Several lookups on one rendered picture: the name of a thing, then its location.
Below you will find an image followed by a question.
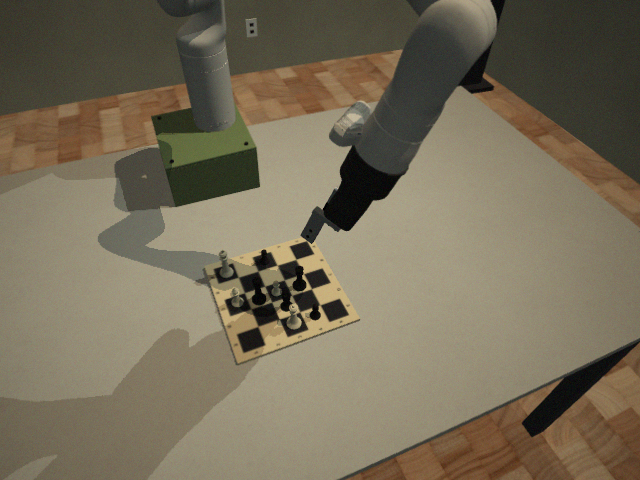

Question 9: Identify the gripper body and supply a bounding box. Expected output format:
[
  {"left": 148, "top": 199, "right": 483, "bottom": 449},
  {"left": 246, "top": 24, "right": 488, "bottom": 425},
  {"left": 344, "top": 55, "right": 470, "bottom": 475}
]
[{"left": 324, "top": 101, "right": 423, "bottom": 231}]

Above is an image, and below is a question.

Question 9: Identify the black and cream chessboard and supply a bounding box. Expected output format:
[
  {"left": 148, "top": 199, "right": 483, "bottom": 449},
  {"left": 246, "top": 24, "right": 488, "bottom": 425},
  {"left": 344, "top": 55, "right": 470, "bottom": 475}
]
[{"left": 205, "top": 237, "right": 360, "bottom": 365}]

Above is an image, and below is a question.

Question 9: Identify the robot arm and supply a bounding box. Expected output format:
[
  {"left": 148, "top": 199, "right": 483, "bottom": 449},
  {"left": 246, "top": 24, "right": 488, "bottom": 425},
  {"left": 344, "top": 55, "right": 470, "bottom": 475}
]
[{"left": 157, "top": 0, "right": 497, "bottom": 143}]

